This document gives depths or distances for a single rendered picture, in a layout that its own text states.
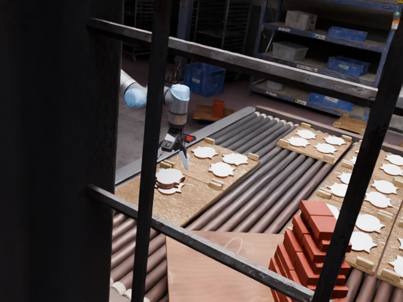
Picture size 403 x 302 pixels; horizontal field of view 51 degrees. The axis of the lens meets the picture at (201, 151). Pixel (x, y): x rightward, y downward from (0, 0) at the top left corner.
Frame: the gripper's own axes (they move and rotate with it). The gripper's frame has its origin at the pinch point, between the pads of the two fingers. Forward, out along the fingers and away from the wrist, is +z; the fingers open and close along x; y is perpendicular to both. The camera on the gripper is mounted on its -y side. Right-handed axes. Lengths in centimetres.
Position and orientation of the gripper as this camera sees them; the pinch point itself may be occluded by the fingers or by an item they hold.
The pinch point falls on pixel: (170, 166)
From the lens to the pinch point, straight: 183.2
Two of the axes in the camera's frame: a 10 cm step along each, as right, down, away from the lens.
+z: -1.3, 9.0, 4.2
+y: 3.0, -3.6, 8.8
